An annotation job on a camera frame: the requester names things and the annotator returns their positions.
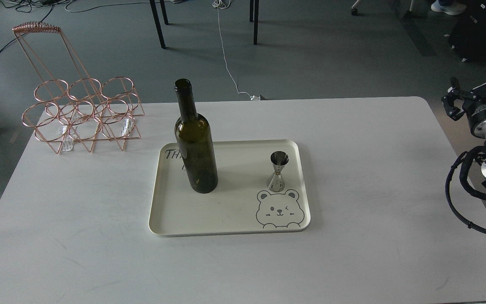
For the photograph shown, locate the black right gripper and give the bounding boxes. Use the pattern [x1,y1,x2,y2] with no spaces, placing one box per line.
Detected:
[441,83,486,135]

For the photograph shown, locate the black table leg right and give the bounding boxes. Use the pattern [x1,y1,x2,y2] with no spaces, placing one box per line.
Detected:
[249,0,260,46]

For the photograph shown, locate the black table leg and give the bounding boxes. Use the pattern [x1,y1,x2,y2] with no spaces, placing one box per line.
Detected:
[249,0,260,46]
[149,0,170,49]

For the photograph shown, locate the black table leg left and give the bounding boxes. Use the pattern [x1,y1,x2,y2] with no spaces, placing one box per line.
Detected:
[149,0,170,49]

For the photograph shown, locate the cream tray with bear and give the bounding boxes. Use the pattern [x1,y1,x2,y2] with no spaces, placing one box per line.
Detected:
[149,140,311,236]

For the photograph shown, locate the black cables on floor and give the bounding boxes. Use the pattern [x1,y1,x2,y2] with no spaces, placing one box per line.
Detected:
[0,0,151,81]

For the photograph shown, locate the rose gold wire rack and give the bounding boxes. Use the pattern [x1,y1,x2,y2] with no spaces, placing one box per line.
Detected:
[12,22,145,154]

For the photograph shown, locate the black equipment top right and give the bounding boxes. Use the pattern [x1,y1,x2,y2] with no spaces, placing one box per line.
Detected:
[448,0,486,60]

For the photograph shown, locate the dark green wine bottle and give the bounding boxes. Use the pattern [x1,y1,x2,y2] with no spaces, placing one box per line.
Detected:
[174,79,218,193]

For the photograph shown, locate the white shoe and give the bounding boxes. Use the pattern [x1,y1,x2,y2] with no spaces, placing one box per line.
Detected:
[430,0,467,16]

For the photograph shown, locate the white cable on floor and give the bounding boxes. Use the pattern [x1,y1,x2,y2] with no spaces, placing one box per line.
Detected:
[212,0,261,101]

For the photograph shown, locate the white chair caster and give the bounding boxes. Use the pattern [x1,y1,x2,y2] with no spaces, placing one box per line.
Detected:
[351,0,362,16]

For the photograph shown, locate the black corrugated cable right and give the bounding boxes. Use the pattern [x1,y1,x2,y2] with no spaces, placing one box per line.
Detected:
[445,146,486,242]

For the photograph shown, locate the stainless steel jigger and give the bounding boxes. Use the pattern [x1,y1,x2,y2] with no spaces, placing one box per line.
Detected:
[266,151,289,193]

